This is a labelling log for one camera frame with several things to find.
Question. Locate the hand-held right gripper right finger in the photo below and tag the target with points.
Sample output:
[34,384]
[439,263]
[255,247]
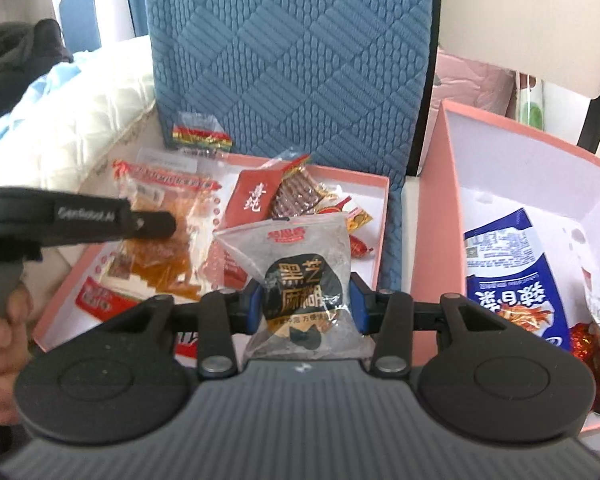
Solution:
[360,305]

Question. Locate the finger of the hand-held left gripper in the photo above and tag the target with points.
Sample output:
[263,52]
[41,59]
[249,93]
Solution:
[152,225]

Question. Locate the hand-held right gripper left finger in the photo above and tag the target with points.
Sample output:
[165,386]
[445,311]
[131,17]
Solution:
[252,305]

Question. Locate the orange strip snack packet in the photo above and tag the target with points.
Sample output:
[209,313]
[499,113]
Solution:
[170,260]

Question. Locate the grey sesame snack packet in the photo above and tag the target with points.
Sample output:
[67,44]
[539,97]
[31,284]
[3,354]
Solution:
[300,280]

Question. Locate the shallow pink box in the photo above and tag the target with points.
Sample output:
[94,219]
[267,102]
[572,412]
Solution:
[365,195]

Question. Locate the blue snack packet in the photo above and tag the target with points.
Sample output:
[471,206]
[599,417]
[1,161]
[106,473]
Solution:
[515,270]

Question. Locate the deep pink box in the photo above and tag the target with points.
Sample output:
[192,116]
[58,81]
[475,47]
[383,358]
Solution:
[510,160]

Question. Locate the red foil candy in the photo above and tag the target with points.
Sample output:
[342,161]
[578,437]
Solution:
[586,342]

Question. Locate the person's left hand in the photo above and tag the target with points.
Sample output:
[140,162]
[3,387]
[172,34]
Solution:
[10,340]

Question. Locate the pink meat snack packet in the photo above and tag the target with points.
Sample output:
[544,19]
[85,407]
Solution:
[227,265]

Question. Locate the small red sausage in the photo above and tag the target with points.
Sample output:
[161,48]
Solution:
[362,247]

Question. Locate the red and white snack packet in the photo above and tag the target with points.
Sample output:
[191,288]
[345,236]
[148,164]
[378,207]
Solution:
[187,345]

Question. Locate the red bean snack packet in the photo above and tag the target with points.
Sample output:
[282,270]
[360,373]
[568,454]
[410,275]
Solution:
[107,300]

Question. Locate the small yellow and red packet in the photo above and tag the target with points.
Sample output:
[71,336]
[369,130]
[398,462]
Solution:
[352,212]

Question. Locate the dark red snack packet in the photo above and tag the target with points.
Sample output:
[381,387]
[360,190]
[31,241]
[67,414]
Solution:
[250,197]

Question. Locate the clear packet with striped band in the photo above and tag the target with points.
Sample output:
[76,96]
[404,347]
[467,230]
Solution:
[202,135]

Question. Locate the light blue cloth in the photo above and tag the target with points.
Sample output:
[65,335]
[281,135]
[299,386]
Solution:
[25,110]

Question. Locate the cream quilted blanket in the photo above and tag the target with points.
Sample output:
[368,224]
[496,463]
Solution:
[95,110]

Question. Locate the brown meat stick packet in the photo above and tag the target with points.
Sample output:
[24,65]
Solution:
[297,190]

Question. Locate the black cloth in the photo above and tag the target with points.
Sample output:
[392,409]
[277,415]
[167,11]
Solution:
[15,65]

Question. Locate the blue chair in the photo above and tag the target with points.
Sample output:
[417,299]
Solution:
[80,15]

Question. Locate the blue textured cushion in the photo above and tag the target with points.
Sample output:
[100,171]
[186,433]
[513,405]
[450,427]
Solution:
[290,60]

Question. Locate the green and white bag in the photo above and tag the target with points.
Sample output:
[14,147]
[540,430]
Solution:
[531,102]

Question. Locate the white chair with black frame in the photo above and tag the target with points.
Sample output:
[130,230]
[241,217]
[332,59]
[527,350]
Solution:
[525,10]

